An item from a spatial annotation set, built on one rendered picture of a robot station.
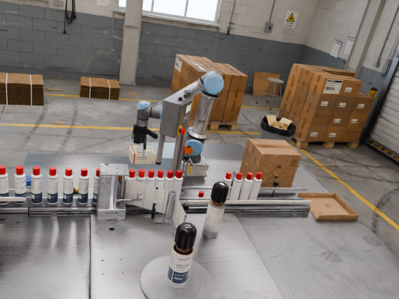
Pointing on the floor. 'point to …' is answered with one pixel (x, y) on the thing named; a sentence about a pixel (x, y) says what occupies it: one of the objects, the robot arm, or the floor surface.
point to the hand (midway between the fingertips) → (142, 152)
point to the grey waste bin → (274, 136)
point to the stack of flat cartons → (21, 89)
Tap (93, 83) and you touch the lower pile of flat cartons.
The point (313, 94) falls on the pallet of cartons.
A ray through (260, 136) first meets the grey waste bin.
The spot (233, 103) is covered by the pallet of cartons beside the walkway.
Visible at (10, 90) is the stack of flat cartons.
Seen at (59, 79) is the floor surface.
